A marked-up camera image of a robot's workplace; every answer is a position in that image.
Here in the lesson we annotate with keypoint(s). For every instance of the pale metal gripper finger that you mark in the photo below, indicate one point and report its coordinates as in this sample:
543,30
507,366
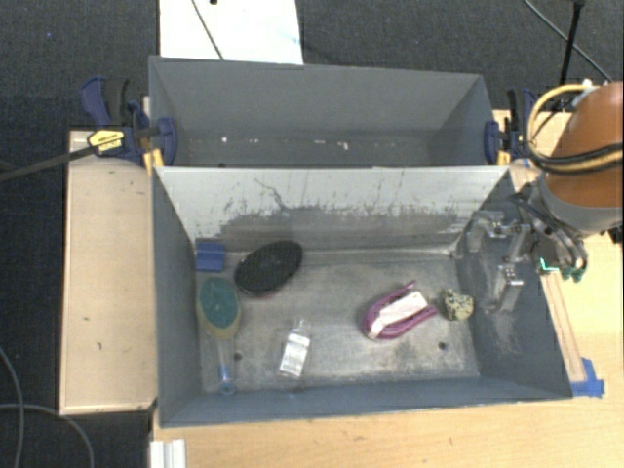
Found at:
480,229
507,288

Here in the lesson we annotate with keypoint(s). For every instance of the grey metal bin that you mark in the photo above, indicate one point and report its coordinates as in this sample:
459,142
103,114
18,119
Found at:
341,354

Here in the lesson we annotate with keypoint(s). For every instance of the clear plastic bottle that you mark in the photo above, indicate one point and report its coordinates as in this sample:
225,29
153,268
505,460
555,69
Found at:
295,351

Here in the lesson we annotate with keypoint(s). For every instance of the black round disc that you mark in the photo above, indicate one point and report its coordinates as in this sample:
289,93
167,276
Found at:
268,267

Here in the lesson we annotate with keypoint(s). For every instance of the pale wood flat board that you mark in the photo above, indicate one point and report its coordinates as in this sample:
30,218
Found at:
107,271

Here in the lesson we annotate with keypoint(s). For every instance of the blue small block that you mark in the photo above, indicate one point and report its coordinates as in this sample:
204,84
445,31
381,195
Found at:
209,257

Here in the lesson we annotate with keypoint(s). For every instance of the yellow speckled sponge chunk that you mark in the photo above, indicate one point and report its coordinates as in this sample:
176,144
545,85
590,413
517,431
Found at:
458,305

